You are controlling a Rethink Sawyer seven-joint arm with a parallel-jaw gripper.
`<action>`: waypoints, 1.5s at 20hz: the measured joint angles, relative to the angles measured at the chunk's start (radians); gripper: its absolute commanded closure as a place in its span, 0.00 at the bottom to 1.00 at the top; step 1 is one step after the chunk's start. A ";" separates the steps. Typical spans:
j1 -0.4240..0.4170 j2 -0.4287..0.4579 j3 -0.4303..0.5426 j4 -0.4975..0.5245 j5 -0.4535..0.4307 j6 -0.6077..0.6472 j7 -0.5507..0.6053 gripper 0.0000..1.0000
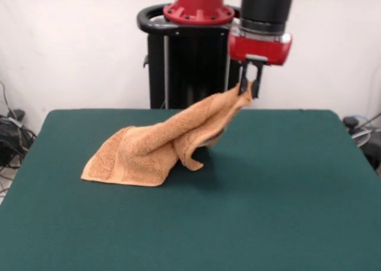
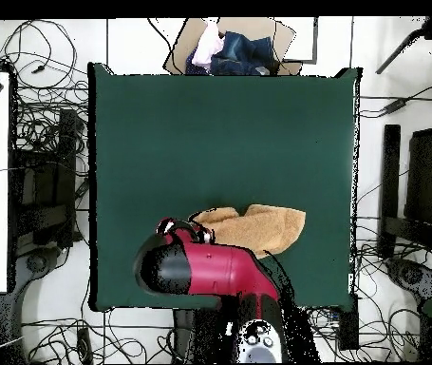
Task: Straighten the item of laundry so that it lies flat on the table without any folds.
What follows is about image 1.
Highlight dark green table cloth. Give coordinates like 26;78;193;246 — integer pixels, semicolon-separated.
0;108;381;271

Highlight black power brick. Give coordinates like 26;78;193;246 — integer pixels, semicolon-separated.
8;108;26;120

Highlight grey round stand foot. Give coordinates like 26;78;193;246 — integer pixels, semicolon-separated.
351;127;372;147

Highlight tan terry towel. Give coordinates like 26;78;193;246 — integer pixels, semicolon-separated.
80;85;254;187

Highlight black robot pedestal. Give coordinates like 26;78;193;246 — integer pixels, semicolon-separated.
136;3;261;110

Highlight black cable bundle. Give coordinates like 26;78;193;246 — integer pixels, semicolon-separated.
0;80;38;176

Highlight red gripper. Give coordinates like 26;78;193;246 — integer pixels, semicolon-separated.
228;29;293;99

